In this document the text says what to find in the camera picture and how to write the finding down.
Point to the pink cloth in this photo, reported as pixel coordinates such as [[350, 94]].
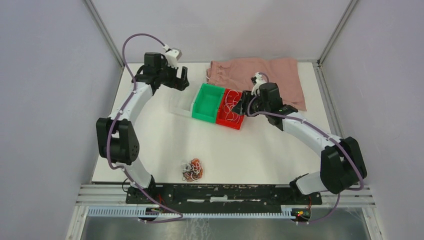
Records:
[[236, 74]]

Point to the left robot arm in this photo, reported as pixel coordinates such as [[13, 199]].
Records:
[[116, 136]]

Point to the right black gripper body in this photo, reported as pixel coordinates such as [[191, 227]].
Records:
[[256, 105]]

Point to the red plastic bin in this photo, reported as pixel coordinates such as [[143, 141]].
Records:
[[225, 116]]

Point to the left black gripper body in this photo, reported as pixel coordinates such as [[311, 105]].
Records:
[[168, 76]]

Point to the clear plastic bin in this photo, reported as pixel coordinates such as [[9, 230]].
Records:
[[181, 102]]

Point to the white slotted cable duct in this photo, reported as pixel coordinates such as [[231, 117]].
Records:
[[145, 212]]

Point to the green plastic bin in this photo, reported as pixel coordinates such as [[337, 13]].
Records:
[[207, 102]]

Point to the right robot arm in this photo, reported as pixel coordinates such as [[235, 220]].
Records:
[[342, 165]]

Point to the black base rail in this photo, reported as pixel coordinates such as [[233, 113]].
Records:
[[229, 198]]

